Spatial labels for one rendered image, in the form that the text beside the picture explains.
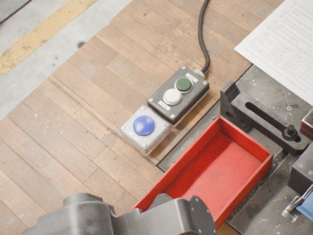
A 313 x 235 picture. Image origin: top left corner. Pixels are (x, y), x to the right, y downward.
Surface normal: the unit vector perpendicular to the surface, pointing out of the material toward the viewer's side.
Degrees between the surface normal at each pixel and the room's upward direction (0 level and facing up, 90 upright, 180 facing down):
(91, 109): 0
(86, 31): 0
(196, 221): 65
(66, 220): 20
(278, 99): 0
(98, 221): 39
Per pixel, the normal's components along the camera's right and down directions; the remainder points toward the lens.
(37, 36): -0.09, -0.47
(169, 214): -0.50, -0.32
